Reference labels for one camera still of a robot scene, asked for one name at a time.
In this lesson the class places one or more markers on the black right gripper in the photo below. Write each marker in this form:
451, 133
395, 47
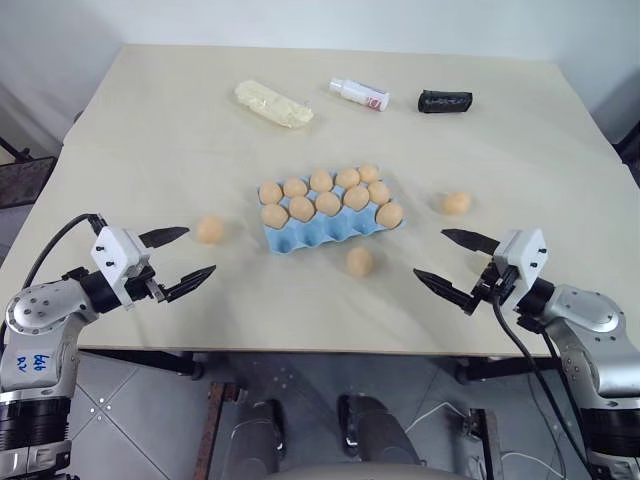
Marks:
500, 285

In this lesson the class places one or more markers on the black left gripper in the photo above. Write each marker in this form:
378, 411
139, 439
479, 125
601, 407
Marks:
145, 287

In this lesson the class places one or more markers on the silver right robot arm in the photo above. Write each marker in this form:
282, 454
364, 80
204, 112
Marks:
585, 310

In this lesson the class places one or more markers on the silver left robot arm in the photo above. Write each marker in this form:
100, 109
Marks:
40, 305

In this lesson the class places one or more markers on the blue egg tray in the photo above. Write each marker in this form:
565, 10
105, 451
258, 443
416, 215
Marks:
300, 241

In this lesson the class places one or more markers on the tan egg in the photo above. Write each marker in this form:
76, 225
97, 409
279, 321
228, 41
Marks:
210, 230
275, 216
321, 180
328, 203
301, 208
378, 192
369, 172
295, 186
360, 261
456, 203
347, 178
356, 197
389, 214
270, 192

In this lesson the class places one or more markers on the black rolled bag bundle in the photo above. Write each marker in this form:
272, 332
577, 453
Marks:
445, 101

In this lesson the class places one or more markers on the black mesh crate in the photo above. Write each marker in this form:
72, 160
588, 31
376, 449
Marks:
22, 180

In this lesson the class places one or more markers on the pale yellow plastic-wrapped pack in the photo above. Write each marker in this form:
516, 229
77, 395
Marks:
275, 105

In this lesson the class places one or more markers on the dark rounded robot foot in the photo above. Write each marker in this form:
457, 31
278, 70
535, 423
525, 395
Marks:
260, 435
375, 435

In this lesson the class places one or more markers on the white bottle with red label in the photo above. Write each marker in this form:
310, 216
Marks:
357, 93

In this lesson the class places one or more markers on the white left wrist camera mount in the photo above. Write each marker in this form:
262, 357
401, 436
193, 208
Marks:
117, 255

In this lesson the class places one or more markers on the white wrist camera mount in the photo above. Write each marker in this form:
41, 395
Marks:
117, 255
522, 250

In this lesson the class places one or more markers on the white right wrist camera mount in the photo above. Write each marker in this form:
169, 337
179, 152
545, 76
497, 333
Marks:
522, 250

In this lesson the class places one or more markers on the black table frame bar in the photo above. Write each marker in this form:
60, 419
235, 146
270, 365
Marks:
505, 369
150, 364

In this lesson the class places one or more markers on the rusty metal stand rail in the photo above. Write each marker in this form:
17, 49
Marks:
485, 445
216, 430

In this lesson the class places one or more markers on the dark object at wall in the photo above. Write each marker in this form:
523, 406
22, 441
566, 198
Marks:
631, 145

